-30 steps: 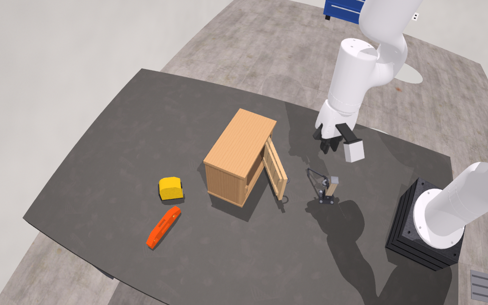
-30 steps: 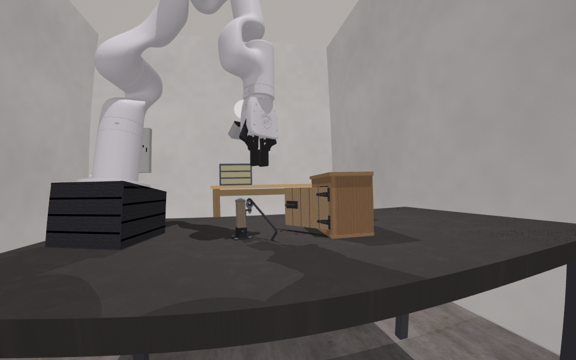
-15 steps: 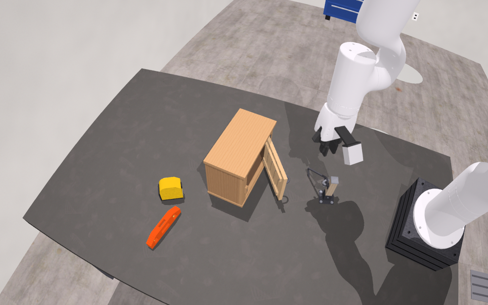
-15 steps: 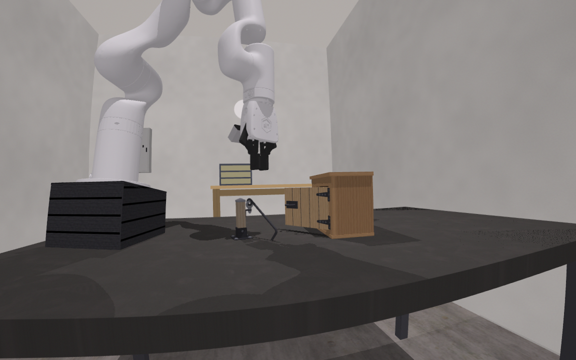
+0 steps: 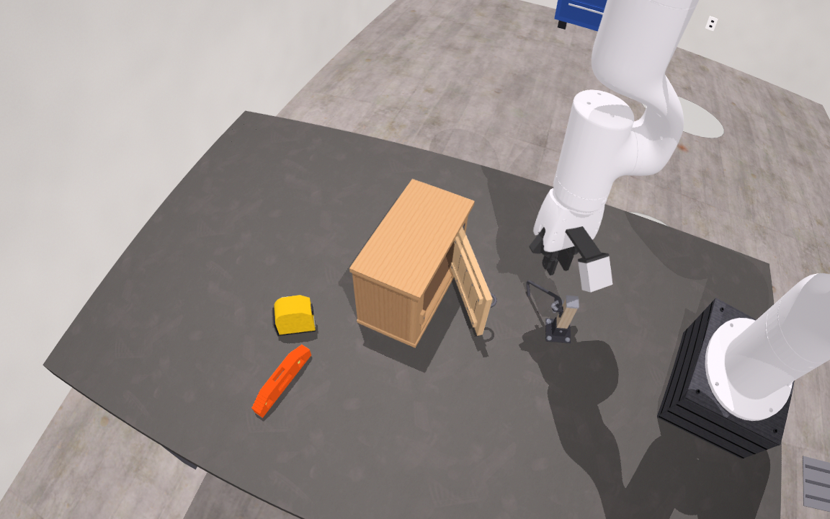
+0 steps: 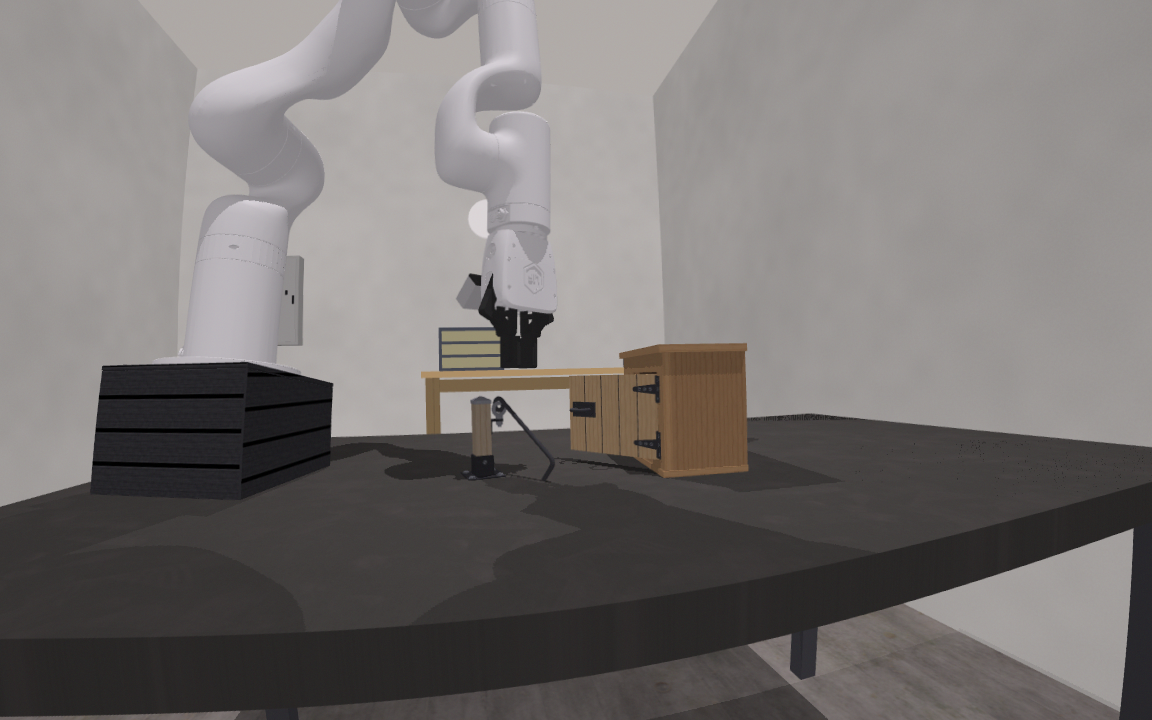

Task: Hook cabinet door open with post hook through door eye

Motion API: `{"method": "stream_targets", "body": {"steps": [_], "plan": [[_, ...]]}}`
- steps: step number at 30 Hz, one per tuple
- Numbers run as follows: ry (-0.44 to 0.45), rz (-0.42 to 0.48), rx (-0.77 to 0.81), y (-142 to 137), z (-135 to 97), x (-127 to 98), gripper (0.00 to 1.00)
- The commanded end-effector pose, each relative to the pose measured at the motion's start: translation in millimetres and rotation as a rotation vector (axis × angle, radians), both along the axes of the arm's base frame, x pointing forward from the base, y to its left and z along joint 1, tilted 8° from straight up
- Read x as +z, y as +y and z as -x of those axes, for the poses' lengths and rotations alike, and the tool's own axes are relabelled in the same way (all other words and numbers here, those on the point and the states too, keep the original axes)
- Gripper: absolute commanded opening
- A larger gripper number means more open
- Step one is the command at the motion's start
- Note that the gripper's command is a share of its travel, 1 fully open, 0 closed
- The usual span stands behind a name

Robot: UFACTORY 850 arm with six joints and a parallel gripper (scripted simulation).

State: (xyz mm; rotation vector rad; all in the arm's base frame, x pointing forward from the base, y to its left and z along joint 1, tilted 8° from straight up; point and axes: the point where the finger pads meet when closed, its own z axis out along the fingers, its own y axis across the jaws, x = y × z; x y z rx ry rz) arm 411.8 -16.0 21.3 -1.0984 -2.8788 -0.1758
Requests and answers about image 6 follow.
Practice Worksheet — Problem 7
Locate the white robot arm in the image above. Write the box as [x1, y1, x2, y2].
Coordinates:
[152, 0, 550, 376]

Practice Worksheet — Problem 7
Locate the light wooden cabinet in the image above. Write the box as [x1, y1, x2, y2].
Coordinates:
[569, 343, 748, 478]

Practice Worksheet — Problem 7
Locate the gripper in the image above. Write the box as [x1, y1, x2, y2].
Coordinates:
[478, 227, 558, 367]

